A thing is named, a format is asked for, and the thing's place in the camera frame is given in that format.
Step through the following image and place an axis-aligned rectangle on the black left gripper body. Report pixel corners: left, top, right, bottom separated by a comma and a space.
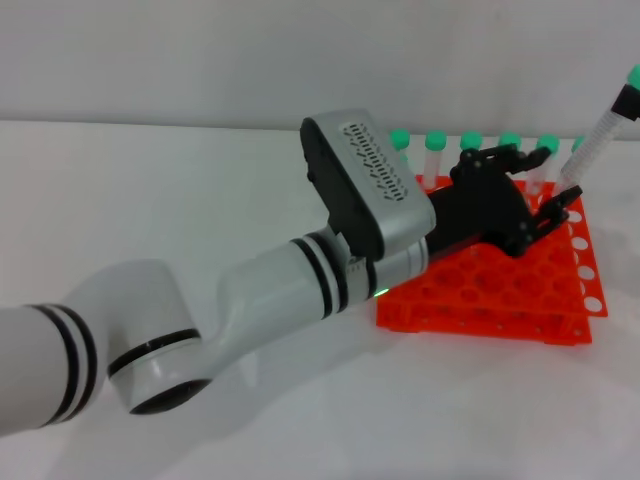
424, 158, 537, 262

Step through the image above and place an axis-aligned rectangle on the orange test tube rack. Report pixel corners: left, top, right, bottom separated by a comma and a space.
374, 173, 610, 347

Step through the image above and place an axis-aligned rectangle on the grey and black wrist camera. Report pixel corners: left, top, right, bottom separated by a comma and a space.
299, 108, 437, 262

